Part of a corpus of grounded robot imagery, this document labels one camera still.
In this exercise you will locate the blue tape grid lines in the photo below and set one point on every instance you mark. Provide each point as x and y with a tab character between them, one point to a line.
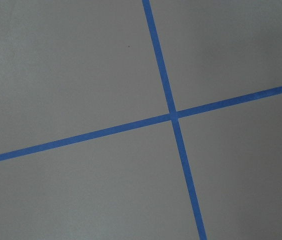
173	116

